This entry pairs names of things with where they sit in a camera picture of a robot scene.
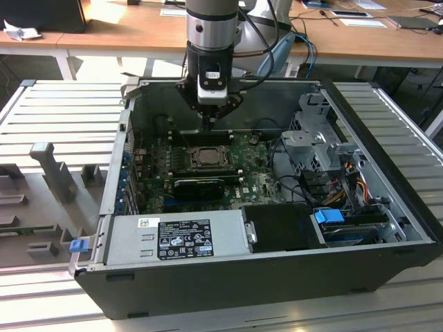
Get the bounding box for wooden desk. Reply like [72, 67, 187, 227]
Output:
[0, 0, 443, 69]

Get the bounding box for hard disk in blue carrier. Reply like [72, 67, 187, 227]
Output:
[312, 207, 389, 247]

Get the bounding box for green motherboard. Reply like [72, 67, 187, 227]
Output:
[133, 131, 302, 214]

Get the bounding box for black open PC case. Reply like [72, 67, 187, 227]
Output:
[69, 77, 439, 321]

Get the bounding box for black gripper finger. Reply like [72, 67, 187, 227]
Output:
[175, 78, 210, 131]
[209, 92, 246, 131]

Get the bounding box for yellow and red wire bundle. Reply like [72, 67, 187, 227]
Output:
[324, 175, 370, 205]

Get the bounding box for grey power supply unit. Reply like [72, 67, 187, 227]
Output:
[105, 210, 251, 266]

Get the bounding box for black cable loop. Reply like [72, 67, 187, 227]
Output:
[268, 136, 314, 203]

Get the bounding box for black box on desk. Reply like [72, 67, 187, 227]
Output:
[0, 0, 93, 35]

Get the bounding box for CPU socket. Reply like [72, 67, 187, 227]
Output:
[188, 145, 232, 172]

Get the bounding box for crumpled white paper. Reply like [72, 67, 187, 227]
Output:
[3, 18, 43, 42]

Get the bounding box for dark flat laptop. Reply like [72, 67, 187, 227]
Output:
[386, 15, 440, 31]

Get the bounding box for green RAM stick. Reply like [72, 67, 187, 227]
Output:
[0, 226, 35, 237]

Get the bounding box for silver square CPU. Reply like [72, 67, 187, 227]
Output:
[198, 149, 223, 164]

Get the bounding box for grey metal drive cage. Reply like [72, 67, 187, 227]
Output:
[279, 92, 365, 176]

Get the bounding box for metal socket cover frame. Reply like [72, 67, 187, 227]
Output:
[190, 145, 230, 169]

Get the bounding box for black RAM slot bank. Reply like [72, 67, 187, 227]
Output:
[171, 168, 244, 184]
[172, 129, 233, 147]

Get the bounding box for grey parts rack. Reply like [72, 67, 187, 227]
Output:
[0, 141, 102, 270]

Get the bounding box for blue cable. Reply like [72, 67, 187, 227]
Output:
[293, 31, 318, 69]

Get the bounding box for black graphics card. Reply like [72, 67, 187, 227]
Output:
[172, 177, 226, 201]

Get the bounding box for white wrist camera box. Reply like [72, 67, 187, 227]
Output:
[197, 70, 230, 105]

